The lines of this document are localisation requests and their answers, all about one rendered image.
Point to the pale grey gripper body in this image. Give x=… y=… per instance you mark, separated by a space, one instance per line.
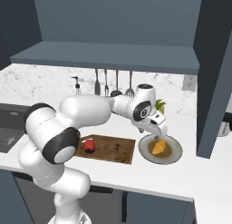
x=151 y=128

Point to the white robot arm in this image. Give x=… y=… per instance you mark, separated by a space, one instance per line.
x=81 y=109

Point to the golden croissant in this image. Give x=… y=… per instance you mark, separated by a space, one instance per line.
x=158 y=147

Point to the brown wooden cutting board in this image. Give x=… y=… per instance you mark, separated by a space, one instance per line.
x=111 y=149

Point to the blue-grey large cabinet door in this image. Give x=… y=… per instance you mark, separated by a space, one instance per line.
x=213 y=82

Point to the blue-grey small cabinet door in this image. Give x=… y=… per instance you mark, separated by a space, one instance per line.
x=18 y=34

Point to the grey round plate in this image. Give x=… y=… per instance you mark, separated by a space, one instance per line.
x=175 y=150

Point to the green leafy plant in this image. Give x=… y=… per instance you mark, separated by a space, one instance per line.
x=160 y=106

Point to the hanging wide fork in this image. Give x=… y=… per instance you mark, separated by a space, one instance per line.
x=130 y=89

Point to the hanging black ladle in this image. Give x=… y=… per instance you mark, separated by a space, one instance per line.
x=116 y=90

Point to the hanging slim fork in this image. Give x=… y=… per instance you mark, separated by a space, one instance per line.
x=106 y=84

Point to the hanging spatula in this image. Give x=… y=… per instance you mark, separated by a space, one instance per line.
x=97 y=85

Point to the grey round pot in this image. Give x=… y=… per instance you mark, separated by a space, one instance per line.
x=225 y=128

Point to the blue-grey narrow cupboard door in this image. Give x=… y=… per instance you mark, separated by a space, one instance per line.
x=157 y=209

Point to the grey soap dispenser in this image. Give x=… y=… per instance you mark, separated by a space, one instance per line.
x=77 y=88

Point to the grey wide cupboard door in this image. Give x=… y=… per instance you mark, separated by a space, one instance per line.
x=102 y=208

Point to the dark grey sink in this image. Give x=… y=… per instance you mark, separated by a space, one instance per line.
x=10 y=124

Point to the blue-grey cupboard side panel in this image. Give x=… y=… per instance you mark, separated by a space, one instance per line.
x=12 y=200

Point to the white wall socket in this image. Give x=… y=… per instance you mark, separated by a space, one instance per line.
x=189 y=82

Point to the blue-grey open wall cabinet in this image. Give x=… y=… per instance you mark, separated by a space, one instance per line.
x=114 y=37

